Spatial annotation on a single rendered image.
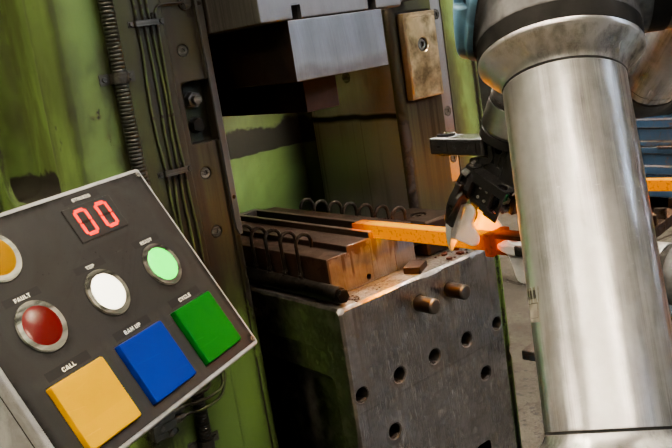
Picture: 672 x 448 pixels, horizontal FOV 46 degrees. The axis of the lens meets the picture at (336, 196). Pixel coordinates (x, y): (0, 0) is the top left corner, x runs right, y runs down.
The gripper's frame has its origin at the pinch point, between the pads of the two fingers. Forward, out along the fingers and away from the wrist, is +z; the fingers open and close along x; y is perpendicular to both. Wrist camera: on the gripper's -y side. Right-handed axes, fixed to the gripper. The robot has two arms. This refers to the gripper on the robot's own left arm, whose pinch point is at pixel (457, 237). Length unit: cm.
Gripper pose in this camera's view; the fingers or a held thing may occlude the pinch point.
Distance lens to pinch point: 124.0
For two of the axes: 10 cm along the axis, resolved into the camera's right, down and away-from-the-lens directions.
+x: 7.5, -2.4, 6.1
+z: -1.8, 8.2, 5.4
